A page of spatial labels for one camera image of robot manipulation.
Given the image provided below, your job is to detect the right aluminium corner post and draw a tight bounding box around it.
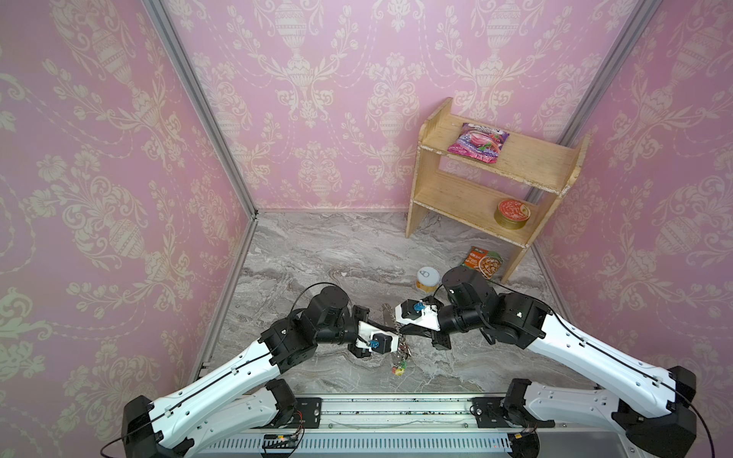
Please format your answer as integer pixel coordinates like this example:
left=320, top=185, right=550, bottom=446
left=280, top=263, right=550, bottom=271
left=557, top=0, right=662, bottom=147

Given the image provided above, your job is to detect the pink snack packet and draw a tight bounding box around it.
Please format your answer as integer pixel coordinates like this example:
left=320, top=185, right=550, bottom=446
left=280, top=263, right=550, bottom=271
left=448, top=122, right=510, bottom=164

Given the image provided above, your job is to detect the aluminium corner frame post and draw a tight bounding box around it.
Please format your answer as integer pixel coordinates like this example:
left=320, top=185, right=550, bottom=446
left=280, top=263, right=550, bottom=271
left=142, top=0, right=258, bottom=219

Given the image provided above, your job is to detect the aluminium front rail base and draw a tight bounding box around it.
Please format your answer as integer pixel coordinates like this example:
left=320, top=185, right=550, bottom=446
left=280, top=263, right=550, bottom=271
left=185, top=393, right=646, bottom=457

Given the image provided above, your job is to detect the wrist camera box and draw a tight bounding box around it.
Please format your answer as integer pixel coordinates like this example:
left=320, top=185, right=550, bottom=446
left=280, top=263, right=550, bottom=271
left=366, top=323, right=398, bottom=354
left=395, top=296, right=444, bottom=331

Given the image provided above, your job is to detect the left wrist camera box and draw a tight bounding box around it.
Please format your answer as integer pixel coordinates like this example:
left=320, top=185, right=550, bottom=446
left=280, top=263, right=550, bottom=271
left=366, top=323, right=398, bottom=354

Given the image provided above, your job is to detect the wooden two-tier shelf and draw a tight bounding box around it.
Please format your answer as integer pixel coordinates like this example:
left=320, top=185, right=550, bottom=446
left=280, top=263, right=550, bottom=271
left=405, top=96, right=591, bottom=284

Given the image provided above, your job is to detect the green orange food packet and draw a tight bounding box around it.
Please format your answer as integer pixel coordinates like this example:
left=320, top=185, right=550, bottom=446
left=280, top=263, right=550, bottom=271
left=462, top=246, right=503, bottom=279

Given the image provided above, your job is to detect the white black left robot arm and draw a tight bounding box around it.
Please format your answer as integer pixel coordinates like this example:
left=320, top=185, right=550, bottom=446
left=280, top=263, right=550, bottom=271
left=99, top=282, right=358, bottom=457

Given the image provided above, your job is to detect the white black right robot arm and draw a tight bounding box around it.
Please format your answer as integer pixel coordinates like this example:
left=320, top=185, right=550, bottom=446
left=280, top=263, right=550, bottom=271
left=395, top=266, right=706, bottom=457

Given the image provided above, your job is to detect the red round tin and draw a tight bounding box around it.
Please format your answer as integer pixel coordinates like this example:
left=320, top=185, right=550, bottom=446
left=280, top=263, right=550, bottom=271
left=494, top=198, right=532, bottom=230

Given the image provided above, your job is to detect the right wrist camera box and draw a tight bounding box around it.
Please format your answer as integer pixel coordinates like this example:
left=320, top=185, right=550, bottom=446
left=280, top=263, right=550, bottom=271
left=395, top=296, right=444, bottom=331

